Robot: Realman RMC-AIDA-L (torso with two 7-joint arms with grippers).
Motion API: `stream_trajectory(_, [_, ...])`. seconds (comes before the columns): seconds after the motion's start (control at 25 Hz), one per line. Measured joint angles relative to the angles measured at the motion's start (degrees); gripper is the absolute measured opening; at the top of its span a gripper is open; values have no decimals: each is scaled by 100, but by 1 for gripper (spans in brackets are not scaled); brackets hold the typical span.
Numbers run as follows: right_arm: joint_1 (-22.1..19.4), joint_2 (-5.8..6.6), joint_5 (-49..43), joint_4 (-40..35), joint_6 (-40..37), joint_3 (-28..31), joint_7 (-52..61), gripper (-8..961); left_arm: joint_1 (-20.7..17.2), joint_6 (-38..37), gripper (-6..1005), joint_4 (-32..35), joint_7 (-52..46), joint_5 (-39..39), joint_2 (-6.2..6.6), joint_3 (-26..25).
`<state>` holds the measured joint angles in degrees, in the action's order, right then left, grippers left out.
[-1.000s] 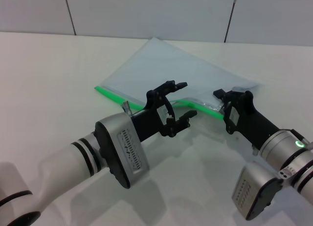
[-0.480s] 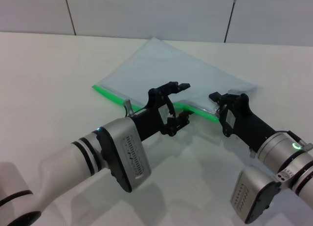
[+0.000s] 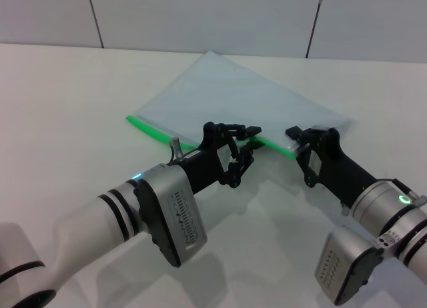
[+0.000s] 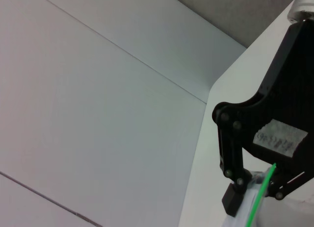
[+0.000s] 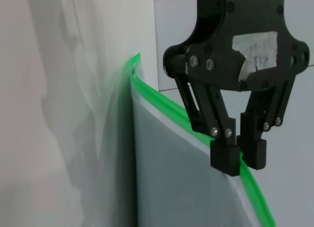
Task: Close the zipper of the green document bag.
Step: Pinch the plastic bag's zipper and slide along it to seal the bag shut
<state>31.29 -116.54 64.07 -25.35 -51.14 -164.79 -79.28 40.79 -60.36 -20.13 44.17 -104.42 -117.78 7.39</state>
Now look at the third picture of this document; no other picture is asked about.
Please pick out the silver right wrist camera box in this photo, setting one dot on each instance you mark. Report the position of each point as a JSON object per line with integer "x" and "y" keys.
{"x": 343, "y": 264}

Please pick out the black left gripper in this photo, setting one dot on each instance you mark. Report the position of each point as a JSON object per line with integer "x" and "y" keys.
{"x": 203, "y": 168}

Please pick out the clear green-zip document bag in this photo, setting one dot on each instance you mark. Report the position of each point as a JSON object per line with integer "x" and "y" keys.
{"x": 233, "y": 94}

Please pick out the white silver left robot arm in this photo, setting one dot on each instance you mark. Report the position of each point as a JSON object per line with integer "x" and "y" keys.
{"x": 83, "y": 221}

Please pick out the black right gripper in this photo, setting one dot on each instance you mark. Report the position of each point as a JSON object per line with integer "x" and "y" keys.
{"x": 337, "y": 174}

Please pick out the silver cylindrical connector stub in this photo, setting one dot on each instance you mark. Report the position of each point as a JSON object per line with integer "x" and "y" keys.
{"x": 177, "y": 148}

